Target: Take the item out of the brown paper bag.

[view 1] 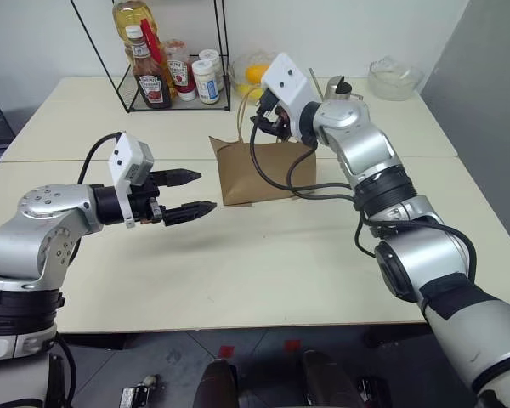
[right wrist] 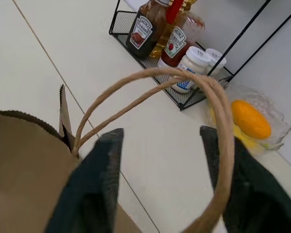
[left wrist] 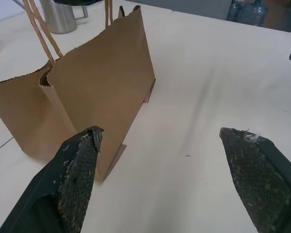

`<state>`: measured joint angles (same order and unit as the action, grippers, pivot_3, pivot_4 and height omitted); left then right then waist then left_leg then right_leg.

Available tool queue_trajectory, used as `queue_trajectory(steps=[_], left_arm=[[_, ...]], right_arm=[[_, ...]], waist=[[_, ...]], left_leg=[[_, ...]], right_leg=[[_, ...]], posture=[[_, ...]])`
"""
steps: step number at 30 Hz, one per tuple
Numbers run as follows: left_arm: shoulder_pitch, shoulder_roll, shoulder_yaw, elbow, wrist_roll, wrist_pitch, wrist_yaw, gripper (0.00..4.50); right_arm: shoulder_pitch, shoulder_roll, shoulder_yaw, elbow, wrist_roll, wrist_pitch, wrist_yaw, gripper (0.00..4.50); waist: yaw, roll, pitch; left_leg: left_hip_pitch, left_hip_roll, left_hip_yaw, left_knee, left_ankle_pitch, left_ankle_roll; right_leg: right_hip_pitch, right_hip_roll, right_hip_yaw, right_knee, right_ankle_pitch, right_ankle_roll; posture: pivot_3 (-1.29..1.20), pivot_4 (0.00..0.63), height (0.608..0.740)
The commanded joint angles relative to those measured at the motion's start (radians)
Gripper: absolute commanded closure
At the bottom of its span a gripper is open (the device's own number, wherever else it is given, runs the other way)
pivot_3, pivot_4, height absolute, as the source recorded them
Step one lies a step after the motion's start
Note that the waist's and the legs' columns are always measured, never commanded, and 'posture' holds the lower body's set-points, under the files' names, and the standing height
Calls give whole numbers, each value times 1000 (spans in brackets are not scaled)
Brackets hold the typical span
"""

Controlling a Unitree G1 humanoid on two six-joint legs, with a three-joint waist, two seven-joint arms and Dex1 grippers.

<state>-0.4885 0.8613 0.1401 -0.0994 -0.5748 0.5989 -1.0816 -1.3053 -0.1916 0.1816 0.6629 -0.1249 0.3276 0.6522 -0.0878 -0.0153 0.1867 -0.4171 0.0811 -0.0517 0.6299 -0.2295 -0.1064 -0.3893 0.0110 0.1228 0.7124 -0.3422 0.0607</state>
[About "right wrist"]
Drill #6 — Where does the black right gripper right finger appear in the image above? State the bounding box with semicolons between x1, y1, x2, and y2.
199;125;291;233

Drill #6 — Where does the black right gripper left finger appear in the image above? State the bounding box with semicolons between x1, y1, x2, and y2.
44;128;125;233

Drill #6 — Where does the brown paper bag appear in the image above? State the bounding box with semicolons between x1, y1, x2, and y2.
0;67;236;233

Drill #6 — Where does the yellow fruit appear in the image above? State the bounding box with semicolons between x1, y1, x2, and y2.
232;124;262;152

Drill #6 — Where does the orange fruit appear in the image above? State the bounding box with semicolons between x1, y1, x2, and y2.
230;100;272;140

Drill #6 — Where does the clear glass bowl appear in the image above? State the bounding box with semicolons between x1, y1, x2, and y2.
207;84;291;156

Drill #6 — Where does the white mayonnaise jar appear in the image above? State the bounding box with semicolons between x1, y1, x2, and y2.
204;48;227;78
171;46;212;94

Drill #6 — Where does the yellow cooking oil bottle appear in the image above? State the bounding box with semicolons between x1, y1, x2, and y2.
149;0;194;60

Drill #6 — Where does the Heinz ketchup bottle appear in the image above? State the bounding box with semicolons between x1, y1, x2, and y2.
157;11;206;70

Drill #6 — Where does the Heinz brown sauce bottle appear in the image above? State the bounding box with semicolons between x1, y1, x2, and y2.
125;0;170;59

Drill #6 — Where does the black wire condiment rack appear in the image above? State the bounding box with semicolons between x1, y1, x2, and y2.
108;0;291;112

